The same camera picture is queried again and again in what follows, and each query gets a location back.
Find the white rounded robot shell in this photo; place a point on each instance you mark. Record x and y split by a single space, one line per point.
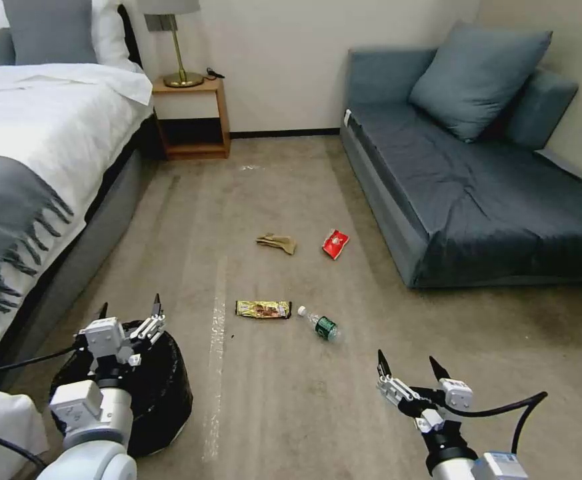
0 415

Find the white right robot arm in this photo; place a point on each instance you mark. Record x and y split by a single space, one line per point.
463 467

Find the crumpled brown paper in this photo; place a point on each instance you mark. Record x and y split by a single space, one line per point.
278 242

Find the blue fabric sofa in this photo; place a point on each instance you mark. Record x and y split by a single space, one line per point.
470 200

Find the black baseboard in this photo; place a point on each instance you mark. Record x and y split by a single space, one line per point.
285 133

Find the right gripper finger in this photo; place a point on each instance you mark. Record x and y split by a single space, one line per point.
395 390
439 372

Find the dark headboard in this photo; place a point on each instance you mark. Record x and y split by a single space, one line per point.
131 37

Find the large blue square cushion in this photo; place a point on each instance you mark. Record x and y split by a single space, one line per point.
475 80

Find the blue sofa bolster cushion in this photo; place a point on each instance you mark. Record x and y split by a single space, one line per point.
540 112

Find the red snack wrapper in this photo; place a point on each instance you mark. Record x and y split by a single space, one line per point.
335 243

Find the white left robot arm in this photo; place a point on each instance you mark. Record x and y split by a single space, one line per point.
95 455

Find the brass table lamp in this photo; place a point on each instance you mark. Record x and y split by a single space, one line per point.
183 77

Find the gold chocolate bar wrapper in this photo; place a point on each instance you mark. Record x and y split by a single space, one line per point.
263 309

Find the white bed duvet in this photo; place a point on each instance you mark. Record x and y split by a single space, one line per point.
55 120

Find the white sofa tag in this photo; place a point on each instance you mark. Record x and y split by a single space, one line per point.
347 117

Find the grey bed frame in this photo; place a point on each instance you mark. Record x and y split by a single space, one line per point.
105 215

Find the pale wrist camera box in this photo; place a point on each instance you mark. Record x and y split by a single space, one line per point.
101 337
458 394

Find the wooden nightstand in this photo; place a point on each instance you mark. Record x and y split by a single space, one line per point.
190 102

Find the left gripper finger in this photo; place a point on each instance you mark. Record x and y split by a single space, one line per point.
103 312
149 327

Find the grey fringed blanket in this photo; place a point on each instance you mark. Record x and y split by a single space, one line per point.
5 210

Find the black trash bin with bag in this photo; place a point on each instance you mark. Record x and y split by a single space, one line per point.
165 390

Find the clear plastic bottle green label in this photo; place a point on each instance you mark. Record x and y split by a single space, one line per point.
324 327

